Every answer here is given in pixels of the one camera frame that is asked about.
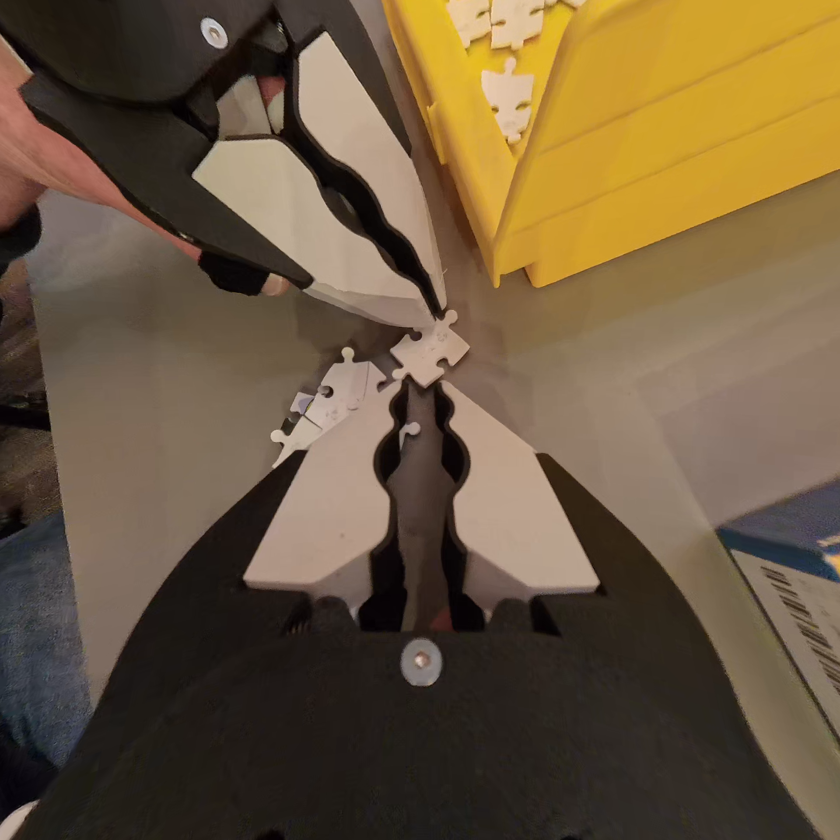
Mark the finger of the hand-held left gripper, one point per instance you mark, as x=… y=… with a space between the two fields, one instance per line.
x=367 y=131
x=282 y=203

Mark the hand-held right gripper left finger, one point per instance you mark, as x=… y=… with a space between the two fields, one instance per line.
x=321 y=518

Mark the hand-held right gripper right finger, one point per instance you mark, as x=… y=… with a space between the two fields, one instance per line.
x=518 y=518

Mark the white jigsaw piece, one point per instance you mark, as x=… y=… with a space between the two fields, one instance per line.
x=410 y=430
x=292 y=443
x=430 y=351
x=344 y=387

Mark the yellow plastic bin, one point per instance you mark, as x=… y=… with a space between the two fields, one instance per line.
x=656 y=144

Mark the pile of puzzle pieces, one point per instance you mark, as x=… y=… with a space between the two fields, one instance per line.
x=508 y=98

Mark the blue puzzle box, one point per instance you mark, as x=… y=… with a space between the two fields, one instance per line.
x=787 y=525

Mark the person's left hand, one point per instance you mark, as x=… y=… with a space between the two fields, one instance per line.
x=39 y=144

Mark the printed jigsaw piece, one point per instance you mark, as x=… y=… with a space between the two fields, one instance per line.
x=300 y=403

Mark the person's leg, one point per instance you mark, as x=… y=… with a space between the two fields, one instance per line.
x=39 y=623

